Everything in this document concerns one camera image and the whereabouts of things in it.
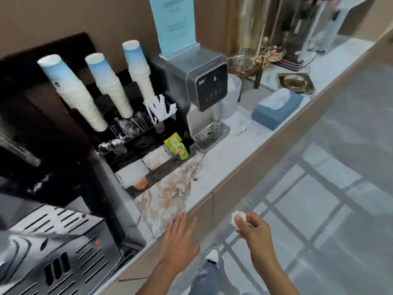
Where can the tall glass vessel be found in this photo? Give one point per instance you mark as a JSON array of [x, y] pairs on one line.
[[253, 24]]

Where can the metal drip tray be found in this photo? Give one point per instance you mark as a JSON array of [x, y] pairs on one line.
[[211, 135]]

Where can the blue tissue box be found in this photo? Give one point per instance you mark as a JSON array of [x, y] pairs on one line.
[[276, 112]]

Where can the person's left thumb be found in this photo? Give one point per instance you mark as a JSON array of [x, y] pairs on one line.
[[195, 250]]

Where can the person's left forearm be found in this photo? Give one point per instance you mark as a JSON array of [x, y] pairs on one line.
[[153, 281]]

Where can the green tea bag packets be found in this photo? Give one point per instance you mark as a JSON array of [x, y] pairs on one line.
[[176, 145]]

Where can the gold square ashtray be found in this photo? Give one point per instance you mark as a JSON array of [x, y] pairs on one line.
[[296, 82]]

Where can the gold candy dish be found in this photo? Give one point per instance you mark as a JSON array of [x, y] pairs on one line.
[[271, 53]]

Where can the person's right thumb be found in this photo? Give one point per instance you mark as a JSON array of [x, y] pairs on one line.
[[244, 230]]

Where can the large black appliance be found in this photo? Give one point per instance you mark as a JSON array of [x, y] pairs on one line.
[[33, 135]]

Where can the orange sachets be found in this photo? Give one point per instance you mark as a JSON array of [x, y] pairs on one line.
[[141, 183]]

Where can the white tissue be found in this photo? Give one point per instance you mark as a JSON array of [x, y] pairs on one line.
[[239, 218]]

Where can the white plastic bin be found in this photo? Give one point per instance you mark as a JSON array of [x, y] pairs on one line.
[[230, 95]]

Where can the person's left hand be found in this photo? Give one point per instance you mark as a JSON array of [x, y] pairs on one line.
[[176, 245]]

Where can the stack of blue paper cups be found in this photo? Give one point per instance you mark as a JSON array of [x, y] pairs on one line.
[[75, 92], [110, 85], [139, 70]]

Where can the pile of white sugar packets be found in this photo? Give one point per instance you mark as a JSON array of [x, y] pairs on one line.
[[132, 173], [156, 158]]

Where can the bunch of white wrapped stirrers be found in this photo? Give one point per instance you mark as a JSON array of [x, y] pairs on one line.
[[158, 109]]

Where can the stainless steel coffee machine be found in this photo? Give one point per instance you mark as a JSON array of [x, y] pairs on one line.
[[58, 254]]

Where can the person's right hand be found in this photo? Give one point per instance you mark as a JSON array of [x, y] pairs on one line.
[[258, 238]]

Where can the light blue sign in holder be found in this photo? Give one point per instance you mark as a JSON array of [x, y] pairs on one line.
[[173, 24]]

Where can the person's white shoe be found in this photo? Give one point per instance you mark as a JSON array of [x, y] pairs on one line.
[[211, 256]]

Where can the grey water dispenser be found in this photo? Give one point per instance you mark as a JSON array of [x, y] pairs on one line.
[[187, 79]]

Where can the person's right forearm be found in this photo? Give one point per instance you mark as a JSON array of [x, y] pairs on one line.
[[273, 276]]

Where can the person's blue jeans leg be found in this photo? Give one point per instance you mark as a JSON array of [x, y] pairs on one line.
[[204, 281]]

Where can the person's left little finger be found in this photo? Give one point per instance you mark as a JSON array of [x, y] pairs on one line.
[[169, 231]]

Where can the dark glass beverage dispenser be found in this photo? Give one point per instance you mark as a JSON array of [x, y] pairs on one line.
[[302, 27]]

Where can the pile of clear wrapped cutlery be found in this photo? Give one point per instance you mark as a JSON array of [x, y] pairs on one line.
[[122, 136]]

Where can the beige counter cabinet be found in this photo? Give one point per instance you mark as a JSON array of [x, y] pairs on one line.
[[233, 193]]

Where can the black condiment organizer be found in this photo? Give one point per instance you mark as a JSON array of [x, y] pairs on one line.
[[159, 176]]

